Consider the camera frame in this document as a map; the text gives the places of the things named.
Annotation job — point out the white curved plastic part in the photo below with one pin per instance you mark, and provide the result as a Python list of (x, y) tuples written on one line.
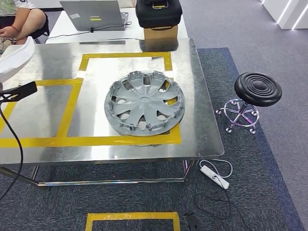
[(14, 60)]

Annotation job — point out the stainless steel workbench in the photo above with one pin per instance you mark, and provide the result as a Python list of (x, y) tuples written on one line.
[(204, 111)]

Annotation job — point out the yellow tape on workbench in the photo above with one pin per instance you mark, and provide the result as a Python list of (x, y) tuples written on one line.
[(96, 140)]

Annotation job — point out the white power strip by workbench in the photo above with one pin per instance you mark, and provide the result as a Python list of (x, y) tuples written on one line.
[(214, 177)]

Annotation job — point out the yellow floor tape by workbench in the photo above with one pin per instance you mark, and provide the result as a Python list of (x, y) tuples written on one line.
[(132, 216)]

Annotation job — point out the grey plastic hubcap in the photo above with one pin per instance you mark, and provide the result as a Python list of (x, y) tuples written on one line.
[(144, 98)]

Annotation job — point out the brown cardboard box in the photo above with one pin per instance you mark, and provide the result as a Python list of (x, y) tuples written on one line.
[(160, 33)]

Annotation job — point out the white table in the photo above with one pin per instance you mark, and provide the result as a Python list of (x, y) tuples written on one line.
[(134, 33)]

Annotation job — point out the black carry case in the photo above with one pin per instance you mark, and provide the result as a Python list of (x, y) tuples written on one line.
[(158, 16)]

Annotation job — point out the dark robot foot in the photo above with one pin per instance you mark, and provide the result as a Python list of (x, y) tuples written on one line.
[(192, 223)]

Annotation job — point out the grey laptop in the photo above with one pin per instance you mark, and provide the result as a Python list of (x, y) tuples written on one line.
[(91, 12)]

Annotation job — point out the black stool with chrome base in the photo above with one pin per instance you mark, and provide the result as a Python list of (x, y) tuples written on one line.
[(257, 87)]

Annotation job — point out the seated person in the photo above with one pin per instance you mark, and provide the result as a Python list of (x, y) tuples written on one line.
[(21, 19)]

